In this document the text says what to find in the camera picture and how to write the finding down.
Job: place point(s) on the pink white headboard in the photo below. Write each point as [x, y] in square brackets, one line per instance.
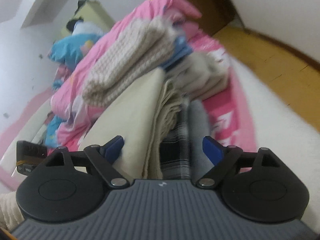
[25, 128]

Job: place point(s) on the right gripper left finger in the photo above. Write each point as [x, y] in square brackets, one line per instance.
[67, 186]

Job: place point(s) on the cream knitted sleeve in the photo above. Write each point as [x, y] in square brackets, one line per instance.
[10, 214]

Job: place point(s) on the black white checkered garment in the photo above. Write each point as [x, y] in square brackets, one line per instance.
[175, 148]

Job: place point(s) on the pink floral bed sheet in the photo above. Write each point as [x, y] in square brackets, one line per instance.
[228, 111]

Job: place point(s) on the beige khaki trousers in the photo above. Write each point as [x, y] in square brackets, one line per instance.
[143, 115]

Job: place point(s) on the dark blue folded garment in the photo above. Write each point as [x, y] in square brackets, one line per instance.
[181, 50]

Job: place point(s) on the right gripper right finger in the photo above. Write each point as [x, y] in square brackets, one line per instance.
[257, 186]

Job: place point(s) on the cream folded garment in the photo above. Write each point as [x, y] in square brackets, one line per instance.
[199, 76]

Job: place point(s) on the pink and blue quilt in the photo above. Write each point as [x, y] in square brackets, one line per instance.
[73, 118]

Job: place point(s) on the beige knitted folded sweater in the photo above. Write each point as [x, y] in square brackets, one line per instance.
[142, 46]

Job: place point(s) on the grey folded garment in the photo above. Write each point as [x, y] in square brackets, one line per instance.
[199, 127]

